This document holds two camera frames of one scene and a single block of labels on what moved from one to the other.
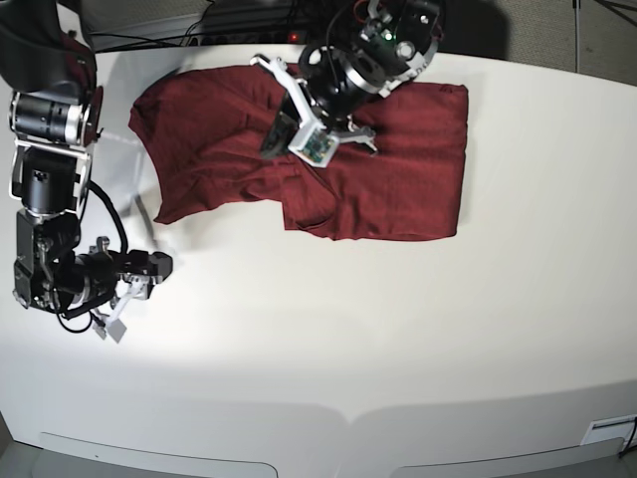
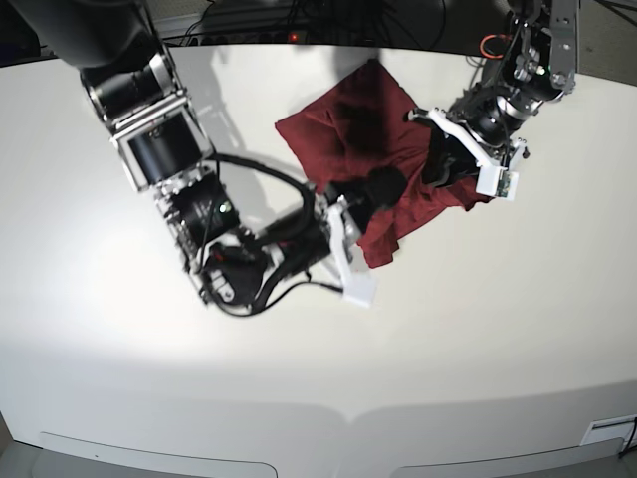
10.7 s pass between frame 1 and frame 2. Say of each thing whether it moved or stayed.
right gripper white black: moved
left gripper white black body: moved
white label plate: stayed
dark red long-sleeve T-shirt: moved
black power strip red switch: stayed
